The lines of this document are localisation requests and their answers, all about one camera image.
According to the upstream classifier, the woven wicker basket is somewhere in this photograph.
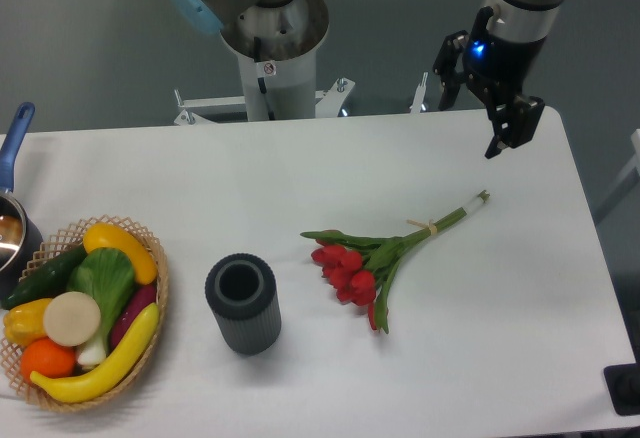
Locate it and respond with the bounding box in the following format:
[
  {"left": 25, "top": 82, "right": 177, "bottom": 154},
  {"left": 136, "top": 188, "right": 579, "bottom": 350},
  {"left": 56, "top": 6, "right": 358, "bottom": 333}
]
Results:
[{"left": 1, "top": 215, "right": 169, "bottom": 413}]

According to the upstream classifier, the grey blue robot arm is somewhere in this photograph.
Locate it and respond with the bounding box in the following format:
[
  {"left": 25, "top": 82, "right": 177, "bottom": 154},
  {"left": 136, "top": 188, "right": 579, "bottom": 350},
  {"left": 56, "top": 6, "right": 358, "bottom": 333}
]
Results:
[{"left": 171, "top": 0, "right": 564, "bottom": 158}]

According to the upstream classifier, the white frame at right edge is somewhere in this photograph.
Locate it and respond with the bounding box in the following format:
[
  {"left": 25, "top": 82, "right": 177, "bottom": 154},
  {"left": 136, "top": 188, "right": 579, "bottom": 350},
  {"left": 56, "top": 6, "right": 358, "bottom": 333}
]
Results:
[{"left": 592, "top": 128, "right": 640, "bottom": 227}]

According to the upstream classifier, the dark grey ribbed vase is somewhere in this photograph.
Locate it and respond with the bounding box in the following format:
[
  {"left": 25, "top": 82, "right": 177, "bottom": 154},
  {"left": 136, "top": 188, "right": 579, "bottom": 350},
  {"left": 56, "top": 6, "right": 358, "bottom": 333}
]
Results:
[{"left": 205, "top": 253, "right": 282, "bottom": 355}]

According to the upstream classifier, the blue handled saucepan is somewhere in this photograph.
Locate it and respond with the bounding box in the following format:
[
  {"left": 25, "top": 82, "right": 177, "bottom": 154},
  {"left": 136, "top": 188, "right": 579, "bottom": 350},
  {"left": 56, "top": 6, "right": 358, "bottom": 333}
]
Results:
[{"left": 1, "top": 102, "right": 42, "bottom": 300}]

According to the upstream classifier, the red tulip bouquet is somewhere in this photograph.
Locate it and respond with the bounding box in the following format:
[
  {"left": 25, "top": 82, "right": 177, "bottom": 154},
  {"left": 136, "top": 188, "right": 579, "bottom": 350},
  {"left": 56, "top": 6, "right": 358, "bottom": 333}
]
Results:
[{"left": 301, "top": 190, "right": 490, "bottom": 333}]

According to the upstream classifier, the yellow squash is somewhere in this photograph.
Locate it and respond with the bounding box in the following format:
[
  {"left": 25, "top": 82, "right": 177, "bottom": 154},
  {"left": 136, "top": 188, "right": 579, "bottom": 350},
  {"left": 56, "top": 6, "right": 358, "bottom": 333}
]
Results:
[{"left": 83, "top": 222, "right": 158, "bottom": 285}]

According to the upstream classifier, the orange fruit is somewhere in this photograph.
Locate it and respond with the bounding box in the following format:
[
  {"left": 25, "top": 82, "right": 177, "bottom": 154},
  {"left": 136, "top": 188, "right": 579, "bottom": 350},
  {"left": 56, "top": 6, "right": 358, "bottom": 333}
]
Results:
[{"left": 20, "top": 338, "right": 76, "bottom": 383}]

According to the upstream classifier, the green bok choy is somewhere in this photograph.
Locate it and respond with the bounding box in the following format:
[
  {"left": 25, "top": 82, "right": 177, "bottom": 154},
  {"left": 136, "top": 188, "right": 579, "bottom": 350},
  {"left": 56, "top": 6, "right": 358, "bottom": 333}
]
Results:
[{"left": 66, "top": 248, "right": 135, "bottom": 370}]

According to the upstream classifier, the purple sweet potato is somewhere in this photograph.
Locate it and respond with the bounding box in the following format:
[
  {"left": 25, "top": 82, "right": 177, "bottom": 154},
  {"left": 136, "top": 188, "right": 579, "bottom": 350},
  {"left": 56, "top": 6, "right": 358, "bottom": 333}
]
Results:
[{"left": 109, "top": 284, "right": 156, "bottom": 350}]

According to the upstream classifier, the green cucumber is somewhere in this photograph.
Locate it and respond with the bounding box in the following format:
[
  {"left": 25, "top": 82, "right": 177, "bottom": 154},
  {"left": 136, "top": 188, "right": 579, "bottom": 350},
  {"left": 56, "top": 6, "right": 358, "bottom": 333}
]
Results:
[{"left": 1, "top": 246, "right": 87, "bottom": 310}]

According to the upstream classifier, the yellow banana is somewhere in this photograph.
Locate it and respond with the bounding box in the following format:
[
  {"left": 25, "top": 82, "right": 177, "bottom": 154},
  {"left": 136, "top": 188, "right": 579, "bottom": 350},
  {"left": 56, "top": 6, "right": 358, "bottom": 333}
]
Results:
[{"left": 30, "top": 303, "right": 160, "bottom": 404}]

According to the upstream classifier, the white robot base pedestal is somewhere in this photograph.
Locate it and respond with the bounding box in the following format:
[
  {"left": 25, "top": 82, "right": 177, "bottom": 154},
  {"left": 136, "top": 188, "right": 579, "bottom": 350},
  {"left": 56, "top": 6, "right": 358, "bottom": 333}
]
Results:
[{"left": 171, "top": 0, "right": 355, "bottom": 122}]

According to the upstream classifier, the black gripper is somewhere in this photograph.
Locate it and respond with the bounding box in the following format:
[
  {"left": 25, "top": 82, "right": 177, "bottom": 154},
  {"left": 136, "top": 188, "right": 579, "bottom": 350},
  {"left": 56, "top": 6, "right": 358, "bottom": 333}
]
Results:
[{"left": 433, "top": 5, "right": 545, "bottom": 159}]

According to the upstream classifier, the beige round disc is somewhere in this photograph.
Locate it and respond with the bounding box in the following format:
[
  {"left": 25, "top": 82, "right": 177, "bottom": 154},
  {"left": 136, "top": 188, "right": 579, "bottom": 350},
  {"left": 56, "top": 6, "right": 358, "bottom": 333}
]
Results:
[{"left": 43, "top": 291, "right": 101, "bottom": 347}]

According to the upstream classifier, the yellow bell pepper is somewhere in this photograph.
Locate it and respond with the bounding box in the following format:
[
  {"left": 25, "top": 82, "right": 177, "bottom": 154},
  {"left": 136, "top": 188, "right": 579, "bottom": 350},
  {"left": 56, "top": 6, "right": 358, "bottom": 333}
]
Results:
[{"left": 3, "top": 298, "right": 52, "bottom": 347}]

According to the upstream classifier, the black device at table edge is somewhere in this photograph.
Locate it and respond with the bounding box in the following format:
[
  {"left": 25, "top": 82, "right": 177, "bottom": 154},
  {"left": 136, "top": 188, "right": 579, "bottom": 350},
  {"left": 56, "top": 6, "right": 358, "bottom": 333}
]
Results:
[{"left": 603, "top": 363, "right": 639, "bottom": 416}]

